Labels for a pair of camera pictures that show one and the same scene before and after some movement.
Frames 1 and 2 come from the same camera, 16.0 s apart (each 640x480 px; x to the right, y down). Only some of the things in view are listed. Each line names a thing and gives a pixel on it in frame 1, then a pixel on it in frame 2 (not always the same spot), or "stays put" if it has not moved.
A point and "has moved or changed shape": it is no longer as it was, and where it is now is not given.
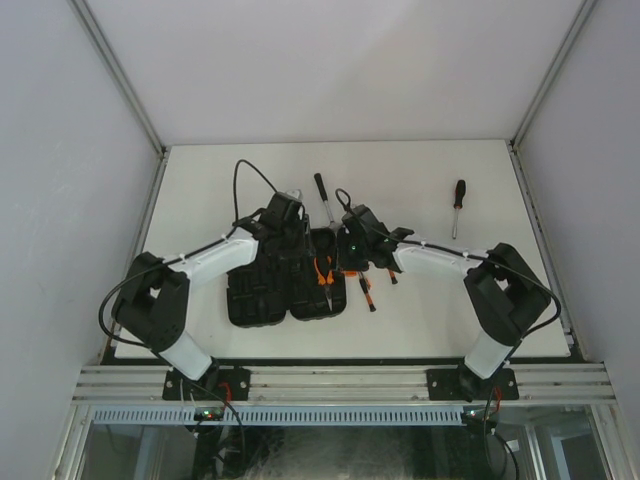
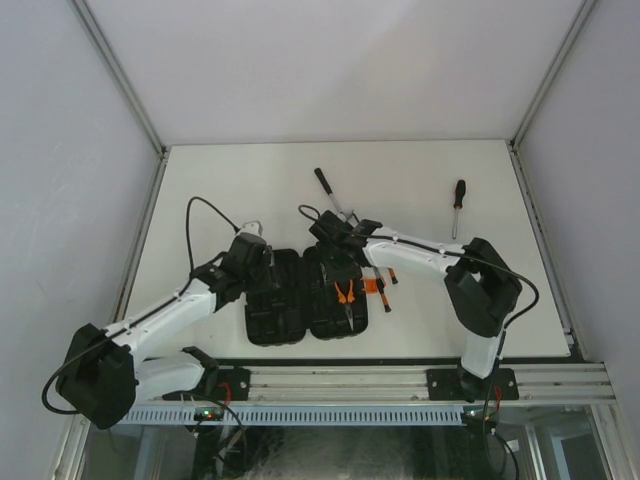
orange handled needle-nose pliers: (327, 282) → (347, 302)
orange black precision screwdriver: (371, 305) → (381, 288)
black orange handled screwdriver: (458, 204) stays put
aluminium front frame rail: (588, 383) stays put
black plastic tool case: (261, 292) has moved or changed shape
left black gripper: (302, 225) → (267, 263)
